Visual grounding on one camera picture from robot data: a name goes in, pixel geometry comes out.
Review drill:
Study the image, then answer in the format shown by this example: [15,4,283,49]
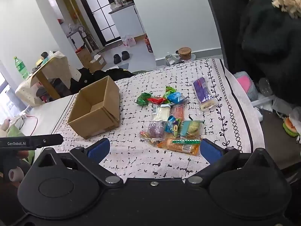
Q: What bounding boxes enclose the grey plastic trash bag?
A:
[165,53,182,66]

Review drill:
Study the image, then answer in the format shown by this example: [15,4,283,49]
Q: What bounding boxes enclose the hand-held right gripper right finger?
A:
[186,138,280,184]

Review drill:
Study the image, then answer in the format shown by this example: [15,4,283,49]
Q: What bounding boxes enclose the teal snack packet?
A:
[180,120,204,139]

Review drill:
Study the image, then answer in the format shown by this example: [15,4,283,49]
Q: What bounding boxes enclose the black bag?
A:
[103,68,135,82]

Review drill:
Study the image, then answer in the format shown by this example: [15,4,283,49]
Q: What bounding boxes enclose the green shiny candy packet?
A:
[136,92,153,106]

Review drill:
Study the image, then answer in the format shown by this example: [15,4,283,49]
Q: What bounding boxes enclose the pink plush toy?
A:
[234,72,259,100]

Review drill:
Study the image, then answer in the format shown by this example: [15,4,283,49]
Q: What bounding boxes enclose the dark round stool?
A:
[35,87,54,103]

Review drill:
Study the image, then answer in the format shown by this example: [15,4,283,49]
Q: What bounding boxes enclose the black clothes pile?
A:
[70,67,94,95]

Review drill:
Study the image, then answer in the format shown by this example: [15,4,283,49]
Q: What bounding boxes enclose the white kitchen cabinet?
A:
[109,3,146,44]

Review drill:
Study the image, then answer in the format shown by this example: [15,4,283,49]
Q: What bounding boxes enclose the yellow wooden table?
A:
[35,71,61,100]

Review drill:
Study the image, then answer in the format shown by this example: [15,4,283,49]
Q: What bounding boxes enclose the pink snack packet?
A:
[170,106,186,120]

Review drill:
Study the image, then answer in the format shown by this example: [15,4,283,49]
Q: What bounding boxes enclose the beige and green plush toy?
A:
[0,119,24,138]

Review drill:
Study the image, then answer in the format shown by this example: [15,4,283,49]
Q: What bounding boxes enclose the white bed sheet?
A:
[22,94,78,138]

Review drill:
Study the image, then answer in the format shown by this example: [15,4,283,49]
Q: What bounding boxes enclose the clear brown snack bar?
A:
[140,131,160,146]

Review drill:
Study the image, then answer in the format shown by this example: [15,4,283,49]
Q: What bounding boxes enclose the watermelon plush toy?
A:
[283,117,300,137]

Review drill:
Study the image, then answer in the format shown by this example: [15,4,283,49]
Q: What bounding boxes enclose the clear purple snack packet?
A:
[147,120,168,138]

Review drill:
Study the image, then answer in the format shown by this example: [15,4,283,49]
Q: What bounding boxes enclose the white snack packet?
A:
[152,104,171,121]

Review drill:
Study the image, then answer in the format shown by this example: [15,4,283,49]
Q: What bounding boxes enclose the orange snack packet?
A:
[156,138,200,156]

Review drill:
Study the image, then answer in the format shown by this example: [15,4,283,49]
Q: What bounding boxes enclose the white black printed blanket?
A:
[50,58,265,178]

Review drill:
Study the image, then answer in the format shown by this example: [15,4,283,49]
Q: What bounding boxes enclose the red cable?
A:
[21,115,38,130]

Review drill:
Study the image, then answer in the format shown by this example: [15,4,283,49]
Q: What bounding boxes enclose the brown cardboard box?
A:
[67,76,120,139]

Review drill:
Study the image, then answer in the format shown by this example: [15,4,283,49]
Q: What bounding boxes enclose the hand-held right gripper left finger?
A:
[35,138,124,186]

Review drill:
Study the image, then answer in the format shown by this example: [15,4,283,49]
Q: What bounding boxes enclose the open cardboard box with paper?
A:
[89,54,107,72]

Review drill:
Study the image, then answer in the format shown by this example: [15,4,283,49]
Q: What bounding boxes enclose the small side table with cloth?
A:
[14,50,72,107]

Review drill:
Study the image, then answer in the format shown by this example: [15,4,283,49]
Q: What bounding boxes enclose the tall cardboard box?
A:
[76,49,91,67]

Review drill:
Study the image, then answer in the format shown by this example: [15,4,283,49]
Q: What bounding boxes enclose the brown round tub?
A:
[178,47,192,61]

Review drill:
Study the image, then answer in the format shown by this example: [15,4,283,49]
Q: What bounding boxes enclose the white low cabinet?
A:
[66,32,81,50]

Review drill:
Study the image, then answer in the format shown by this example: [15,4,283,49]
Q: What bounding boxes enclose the black panel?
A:
[203,0,236,72]

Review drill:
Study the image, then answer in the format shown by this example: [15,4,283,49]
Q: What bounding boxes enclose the green foil snack packet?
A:
[163,86,177,99]

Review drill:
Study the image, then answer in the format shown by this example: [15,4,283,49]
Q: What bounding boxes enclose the long purple snack packet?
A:
[193,76,216,111]

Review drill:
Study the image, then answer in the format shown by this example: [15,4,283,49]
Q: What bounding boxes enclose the person's left hand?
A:
[14,150,30,162]

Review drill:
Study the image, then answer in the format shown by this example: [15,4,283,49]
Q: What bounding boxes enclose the black framed glass door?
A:
[75,0,121,46]

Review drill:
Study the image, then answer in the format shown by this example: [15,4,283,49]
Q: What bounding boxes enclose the clear plastic container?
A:
[259,78,273,95]

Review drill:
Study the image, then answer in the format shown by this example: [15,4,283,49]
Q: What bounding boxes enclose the red snack packet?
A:
[148,96,166,104]

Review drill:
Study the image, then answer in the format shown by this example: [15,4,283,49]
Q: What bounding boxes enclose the white standing fan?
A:
[78,25,88,50]

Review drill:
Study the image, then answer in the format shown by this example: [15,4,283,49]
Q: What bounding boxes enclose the small blue snack packet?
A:
[165,116,181,134]

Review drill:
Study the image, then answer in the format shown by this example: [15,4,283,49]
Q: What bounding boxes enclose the white plastic bag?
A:
[289,107,301,132]

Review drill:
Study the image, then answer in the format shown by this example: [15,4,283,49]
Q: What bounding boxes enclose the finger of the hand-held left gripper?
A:
[39,134,64,148]

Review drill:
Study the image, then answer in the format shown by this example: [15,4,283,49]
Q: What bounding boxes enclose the green plastic bottle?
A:
[13,56,30,80]

